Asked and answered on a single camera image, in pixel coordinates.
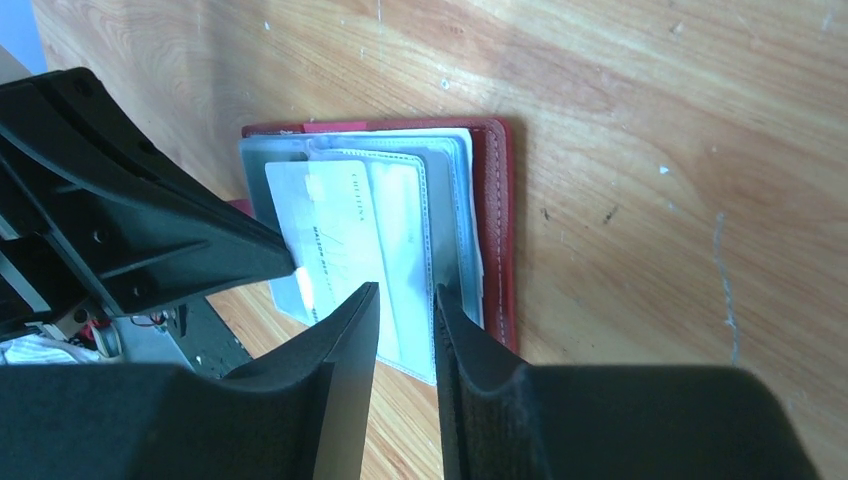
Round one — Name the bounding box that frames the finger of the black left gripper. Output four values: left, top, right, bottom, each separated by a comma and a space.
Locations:
1, 67, 293, 338

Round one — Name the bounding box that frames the red leather card holder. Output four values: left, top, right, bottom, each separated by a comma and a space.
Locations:
239, 117, 516, 385

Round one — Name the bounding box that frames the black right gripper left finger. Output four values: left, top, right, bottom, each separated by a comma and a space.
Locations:
1, 282, 380, 479

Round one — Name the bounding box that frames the silver VIP card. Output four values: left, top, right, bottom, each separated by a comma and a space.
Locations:
265, 158, 406, 365

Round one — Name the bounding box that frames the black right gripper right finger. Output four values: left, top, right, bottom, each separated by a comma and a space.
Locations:
434, 286, 818, 479

